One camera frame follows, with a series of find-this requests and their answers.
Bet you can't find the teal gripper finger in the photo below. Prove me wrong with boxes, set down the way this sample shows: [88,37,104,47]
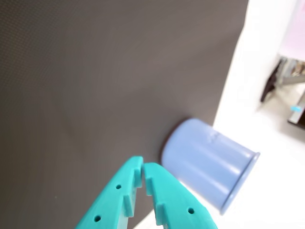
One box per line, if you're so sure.
[143,162,219,229]
[75,156,144,229]

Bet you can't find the blue ceramic pot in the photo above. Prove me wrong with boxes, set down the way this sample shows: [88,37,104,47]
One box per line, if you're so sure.
[161,118,261,215]

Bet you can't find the dark grey textured mat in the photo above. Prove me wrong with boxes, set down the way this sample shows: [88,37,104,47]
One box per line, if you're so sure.
[0,0,250,229]

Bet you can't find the dark shelf with blue label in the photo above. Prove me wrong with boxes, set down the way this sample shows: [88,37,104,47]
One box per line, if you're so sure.
[287,90,305,131]

